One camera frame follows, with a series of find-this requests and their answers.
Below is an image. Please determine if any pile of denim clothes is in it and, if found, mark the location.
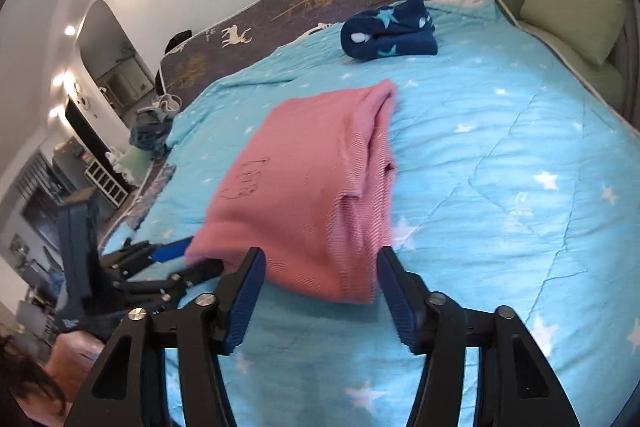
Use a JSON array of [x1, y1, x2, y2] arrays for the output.
[[129, 106, 177, 156]]

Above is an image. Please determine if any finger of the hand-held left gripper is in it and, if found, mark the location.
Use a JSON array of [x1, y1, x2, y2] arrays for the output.
[[119, 259, 225, 314], [100, 236, 197, 279]]

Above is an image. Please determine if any white cubby shelf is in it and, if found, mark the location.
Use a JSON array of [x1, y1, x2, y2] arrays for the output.
[[84, 156, 130, 209]]

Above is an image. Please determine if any white cable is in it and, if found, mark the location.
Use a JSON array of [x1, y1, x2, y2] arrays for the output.
[[149, 93, 183, 114]]

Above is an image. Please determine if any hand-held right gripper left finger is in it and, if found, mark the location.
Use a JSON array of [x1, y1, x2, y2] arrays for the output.
[[64, 247, 267, 427]]

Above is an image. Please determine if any person's pink clothing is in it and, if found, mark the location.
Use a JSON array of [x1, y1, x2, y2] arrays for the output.
[[47, 334, 107, 410]]

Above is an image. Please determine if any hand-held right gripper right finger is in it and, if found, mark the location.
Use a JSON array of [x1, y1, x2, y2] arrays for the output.
[[376, 246, 582, 427]]

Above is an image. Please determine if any navy star fleece garment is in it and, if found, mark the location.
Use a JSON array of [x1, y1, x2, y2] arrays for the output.
[[341, 0, 439, 64]]

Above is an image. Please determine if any arched wall mirror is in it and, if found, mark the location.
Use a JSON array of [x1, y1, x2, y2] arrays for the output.
[[74, 0, 157, 108]]

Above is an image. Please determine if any light blue star blanket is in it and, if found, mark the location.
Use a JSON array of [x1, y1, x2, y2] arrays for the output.
[[117, 0, 640, 427]]

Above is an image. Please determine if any person's dark hair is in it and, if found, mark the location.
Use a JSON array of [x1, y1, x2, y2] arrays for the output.
[[0, 334, 69, 427]]

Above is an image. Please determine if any floral patterned garment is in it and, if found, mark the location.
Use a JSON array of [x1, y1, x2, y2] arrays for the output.
[[136, 163, 178, 230]]

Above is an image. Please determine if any black television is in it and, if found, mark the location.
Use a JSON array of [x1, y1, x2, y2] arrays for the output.
[[64, 98, 128, 158]]

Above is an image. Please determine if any pink knit sweater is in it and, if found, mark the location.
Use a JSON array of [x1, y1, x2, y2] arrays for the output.
[[185, 78, 401, 306]]

